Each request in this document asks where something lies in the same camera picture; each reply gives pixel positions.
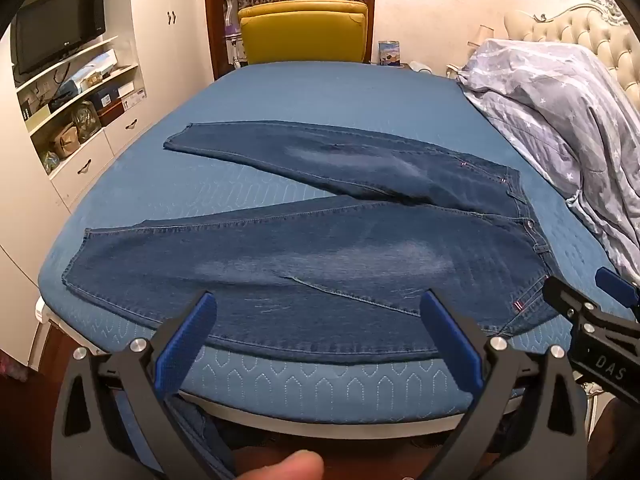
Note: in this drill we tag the small printed box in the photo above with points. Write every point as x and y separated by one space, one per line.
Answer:
390 54

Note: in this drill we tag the yellow upholstered chair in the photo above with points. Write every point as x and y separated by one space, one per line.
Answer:
300 35

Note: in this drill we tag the pale green box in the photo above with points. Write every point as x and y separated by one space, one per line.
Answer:
37 119

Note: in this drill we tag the white ornate furniture piece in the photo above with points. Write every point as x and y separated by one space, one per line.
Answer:
232 25

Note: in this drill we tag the person's left hand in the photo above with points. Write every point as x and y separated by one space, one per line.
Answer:
280 467

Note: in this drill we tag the large white flat box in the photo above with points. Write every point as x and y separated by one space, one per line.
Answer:
95 67

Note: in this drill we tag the small white box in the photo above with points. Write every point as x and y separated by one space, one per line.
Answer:
127 89

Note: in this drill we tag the clear plastic bag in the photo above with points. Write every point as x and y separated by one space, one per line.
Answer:
86 121

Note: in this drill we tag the black flat-screen television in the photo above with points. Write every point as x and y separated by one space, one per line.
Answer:
60 25

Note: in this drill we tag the bed with blue quilted cover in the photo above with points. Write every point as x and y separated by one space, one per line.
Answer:
325 95

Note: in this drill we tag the blue denim pants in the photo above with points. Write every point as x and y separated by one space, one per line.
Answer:
350 280

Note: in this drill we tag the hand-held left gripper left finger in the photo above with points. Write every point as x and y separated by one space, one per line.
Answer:
182 350

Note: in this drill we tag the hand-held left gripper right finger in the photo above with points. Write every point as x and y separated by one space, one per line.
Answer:
452 350

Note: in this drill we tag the tan handbag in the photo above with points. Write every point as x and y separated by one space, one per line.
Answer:
66 141

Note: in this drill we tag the brown box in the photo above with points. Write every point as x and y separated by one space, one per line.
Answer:
111 112

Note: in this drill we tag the grey star-print duvet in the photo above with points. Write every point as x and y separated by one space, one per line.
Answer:
560 110

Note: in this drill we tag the cream tufted headboard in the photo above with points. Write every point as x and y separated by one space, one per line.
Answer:
615 40

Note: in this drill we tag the dark blue box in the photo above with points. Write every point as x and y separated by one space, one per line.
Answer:
106 95

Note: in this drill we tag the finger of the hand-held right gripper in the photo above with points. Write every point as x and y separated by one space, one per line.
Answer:
617 287
567 297

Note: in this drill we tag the cream built-in wardrobe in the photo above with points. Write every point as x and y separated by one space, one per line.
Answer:
150 0

